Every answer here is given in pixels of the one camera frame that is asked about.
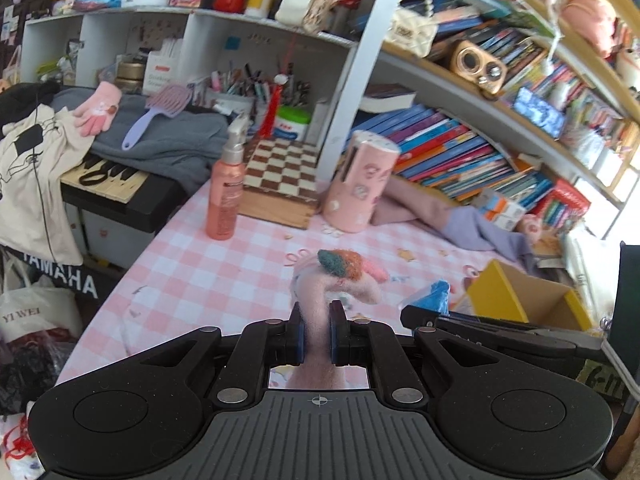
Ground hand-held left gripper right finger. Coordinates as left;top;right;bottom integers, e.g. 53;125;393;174
329;300;516;407

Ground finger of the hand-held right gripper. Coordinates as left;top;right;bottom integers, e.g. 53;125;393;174
401;304;608;366

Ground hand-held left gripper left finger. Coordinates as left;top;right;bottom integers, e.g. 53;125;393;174
127;302;306;407

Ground pink plush toy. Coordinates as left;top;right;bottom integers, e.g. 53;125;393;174
272;249;391;391
560;0;618;58

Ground yellow cardboard box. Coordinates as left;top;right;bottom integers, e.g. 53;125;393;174
465;260;596;333

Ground blue packet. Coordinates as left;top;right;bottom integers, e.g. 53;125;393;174
400;280;451;313

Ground pink cylindrical container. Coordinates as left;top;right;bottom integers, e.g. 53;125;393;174
320;130;401;234

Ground crumpled white paper bags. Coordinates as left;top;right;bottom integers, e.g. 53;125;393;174
562;220;621;311

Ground pink plush pig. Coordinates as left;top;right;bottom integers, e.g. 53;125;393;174
515;212;546;248

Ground pink and purple cloth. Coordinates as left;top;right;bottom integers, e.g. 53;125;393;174
370;175;538;273

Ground pink checkered tablecloth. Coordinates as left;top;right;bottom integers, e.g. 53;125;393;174
55;180;566;391

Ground orange and white box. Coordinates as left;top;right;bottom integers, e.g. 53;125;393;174
482;187;527;216
472;200;518;231

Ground thick red book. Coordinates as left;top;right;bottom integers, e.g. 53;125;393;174
530;177;592;231

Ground pink spray bottle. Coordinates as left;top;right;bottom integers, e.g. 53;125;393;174
206;112;250;241

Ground wooden chessboard box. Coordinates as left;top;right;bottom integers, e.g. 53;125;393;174
239;139;321;230

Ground row of colourful books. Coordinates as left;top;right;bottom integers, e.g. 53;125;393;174
357;102;566;206

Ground white jar with green lid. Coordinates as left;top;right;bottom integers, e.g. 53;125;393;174
274;105;312;142

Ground red tassel ornament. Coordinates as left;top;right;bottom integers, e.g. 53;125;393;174
260;72;292;138

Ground grey cloth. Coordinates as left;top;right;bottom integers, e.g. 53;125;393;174
50;87;231;196

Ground blue picture box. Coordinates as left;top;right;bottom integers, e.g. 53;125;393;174
512;86;568;140

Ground black piano keyboard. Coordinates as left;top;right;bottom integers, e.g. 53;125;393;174
60;152;183;233

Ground pen holder with pens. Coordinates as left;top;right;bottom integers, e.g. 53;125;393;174
205;60;313;121

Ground white plastic bag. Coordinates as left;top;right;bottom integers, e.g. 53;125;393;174
0;275;83;343

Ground purple hair brush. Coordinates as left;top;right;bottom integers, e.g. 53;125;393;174
121;84;192;152

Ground dark bag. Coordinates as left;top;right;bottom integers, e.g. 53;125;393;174
0;327;76;416

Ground white shelf unit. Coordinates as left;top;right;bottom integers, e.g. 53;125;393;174
20;0;640;211

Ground wooden radio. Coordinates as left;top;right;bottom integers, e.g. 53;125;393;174
447;39;508;96

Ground shelf row of thin books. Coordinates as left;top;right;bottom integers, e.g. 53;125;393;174
430;0;640;161

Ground white box with red print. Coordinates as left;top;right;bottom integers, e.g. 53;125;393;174
142;37;186;96

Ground beige tote bag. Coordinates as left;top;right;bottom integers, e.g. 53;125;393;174
0;105;93;266

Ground bright pink knit glove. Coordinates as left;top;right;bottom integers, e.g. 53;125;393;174
74;81;122;137

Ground white quilted bag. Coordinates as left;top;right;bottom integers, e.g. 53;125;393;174
387;0;441;58

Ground gold tin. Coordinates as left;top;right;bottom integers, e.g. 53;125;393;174
114;60;147;95

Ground black cloth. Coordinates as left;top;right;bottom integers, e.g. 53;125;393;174
0;81;61;133

